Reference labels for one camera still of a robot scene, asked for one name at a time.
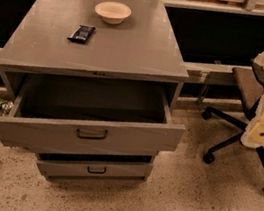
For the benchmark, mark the grey metal drawer cabinet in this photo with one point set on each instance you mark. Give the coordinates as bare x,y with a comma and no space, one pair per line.
92,99

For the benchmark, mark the grey top drawer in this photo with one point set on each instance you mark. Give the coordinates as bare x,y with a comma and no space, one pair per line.
76,115

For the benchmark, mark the dark blue snack bar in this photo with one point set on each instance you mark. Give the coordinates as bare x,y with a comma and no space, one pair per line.
82,34

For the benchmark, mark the grey drawer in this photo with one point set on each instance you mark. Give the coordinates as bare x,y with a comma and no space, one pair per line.
76,115
134,170

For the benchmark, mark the black office chair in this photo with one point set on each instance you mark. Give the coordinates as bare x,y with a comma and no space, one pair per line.
250,83

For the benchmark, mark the white paper bowl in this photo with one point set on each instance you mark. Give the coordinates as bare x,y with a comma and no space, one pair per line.
113,12

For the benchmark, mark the grey bottom drawer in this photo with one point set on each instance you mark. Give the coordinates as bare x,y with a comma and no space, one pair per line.
134,170

